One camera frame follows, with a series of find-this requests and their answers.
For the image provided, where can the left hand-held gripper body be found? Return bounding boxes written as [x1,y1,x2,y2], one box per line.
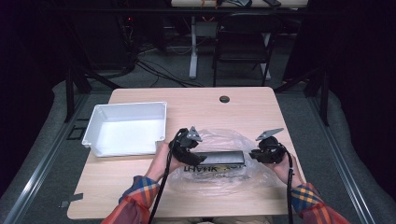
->
[168,125,204,164]

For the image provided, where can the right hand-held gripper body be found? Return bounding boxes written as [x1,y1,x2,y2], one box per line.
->
[255,127,288,165]

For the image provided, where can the long black box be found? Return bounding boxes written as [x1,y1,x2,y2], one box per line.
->
[194,150,247,167]

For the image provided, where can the clear plastic bag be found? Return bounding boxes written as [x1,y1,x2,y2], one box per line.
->
[167,128,283,197]

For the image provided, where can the white plastic bin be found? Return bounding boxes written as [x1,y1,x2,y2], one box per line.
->
[81,101,168,158]

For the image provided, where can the person's left hand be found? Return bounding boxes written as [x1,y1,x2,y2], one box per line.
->
[156,141,186,175]

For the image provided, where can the person's right hand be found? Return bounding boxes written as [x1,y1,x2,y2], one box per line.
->
[266,152,301,185]

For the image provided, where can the black metal stand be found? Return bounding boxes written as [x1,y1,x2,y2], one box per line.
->
[274,66,331,127]
[64,62,122,123]

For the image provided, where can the wooden desk with white legs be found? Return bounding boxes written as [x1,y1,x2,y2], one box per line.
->
[171,0,309,80]

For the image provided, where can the black folding chair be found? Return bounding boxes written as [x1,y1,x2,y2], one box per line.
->
[213,12,283,88]

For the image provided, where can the grey tape piece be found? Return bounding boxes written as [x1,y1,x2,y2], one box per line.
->
[59,192,84,209]

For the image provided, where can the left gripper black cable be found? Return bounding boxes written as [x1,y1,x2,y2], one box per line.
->
[148,129,186,224]

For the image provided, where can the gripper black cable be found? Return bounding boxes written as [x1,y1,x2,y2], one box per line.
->
[148,129,186,224]
[281,146,295,224]

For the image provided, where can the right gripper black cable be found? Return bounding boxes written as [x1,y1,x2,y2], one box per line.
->
[281,146,295,224]

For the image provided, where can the black floor cables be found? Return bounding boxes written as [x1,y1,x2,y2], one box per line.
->
[134,59,205,89]

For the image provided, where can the metal floor rail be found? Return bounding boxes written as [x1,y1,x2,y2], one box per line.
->
[3,92,92,224]
[306,92,376,224]

